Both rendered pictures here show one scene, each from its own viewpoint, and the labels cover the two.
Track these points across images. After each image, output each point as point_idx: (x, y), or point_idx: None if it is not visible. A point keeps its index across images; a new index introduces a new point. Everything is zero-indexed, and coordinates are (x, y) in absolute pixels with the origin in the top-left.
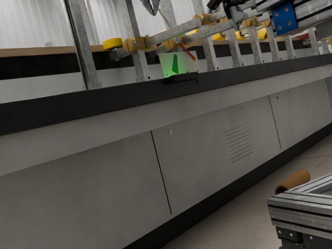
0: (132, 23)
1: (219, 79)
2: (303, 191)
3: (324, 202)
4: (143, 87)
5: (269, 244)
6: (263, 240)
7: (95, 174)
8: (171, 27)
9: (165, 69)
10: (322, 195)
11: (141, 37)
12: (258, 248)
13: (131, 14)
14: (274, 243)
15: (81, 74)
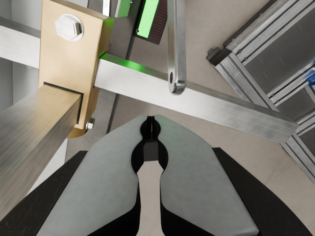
0: (56, 148)
1: None
2: (242, 60)
3: (248, 92)
4: (117, 97)
5: (195, 12)
6: (191, 3)
7: None
8: (210, 121)
9: (127, 4)
10: (251, 79)
11: (90, 99)
12: (187, 19)
13: (34, 172)
14: (199, 13)
15: None
